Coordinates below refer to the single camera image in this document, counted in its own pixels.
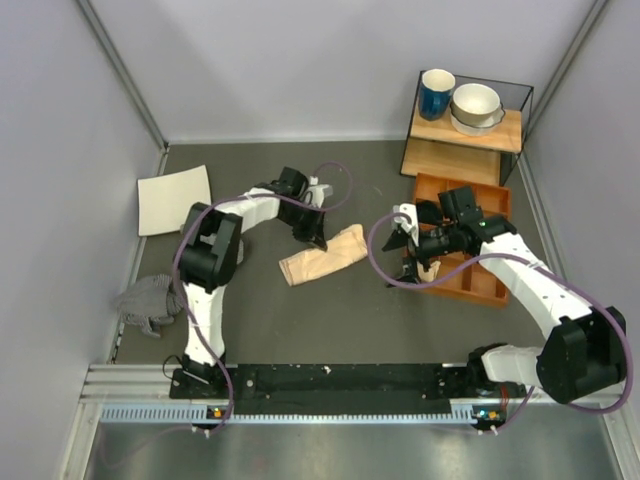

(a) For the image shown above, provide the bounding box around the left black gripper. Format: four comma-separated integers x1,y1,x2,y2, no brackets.
279,202,326,250

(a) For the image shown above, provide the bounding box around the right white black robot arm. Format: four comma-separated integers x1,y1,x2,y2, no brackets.
382,186,633,405

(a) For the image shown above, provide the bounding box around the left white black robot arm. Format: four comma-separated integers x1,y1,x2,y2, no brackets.
174,167,333,397

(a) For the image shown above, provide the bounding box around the cream rolled underwear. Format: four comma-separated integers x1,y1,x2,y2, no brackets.
417,260,441,283

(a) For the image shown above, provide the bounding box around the black rolled underwear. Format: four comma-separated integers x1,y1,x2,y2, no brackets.
415,200,444,226

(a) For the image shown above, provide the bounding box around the grey striped underwear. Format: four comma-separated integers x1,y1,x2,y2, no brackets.
114,274,183,339
236,238,246,265

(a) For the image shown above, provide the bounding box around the orange wooden divided organizer box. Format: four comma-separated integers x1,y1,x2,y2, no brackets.
414,173,511,308

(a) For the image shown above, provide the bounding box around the lower white bowl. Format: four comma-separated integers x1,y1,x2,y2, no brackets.
451,109,505,137

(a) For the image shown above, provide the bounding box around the white bowl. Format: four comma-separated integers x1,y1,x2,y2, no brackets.
451,83,502,126
451,109,505,137

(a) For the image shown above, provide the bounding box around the white board sheet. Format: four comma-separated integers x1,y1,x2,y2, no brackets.
137,165,211,237

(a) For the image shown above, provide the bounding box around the upper white bowl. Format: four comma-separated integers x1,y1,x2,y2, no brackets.
451,83,502,126

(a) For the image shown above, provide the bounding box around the blue mug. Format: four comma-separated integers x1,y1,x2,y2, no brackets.
418,69,456,121

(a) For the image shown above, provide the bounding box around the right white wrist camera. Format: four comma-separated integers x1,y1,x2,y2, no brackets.
392,203,419,237

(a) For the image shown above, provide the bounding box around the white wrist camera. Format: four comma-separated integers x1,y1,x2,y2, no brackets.
392,203,419,237
303,176,333,208

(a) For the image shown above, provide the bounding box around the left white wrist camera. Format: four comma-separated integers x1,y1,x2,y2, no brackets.
303,176,333,208

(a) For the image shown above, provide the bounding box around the black wire wooden shelf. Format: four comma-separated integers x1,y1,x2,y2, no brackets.
399,75,535,186

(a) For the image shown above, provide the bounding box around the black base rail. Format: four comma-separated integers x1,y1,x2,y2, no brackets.
82,362,626,426

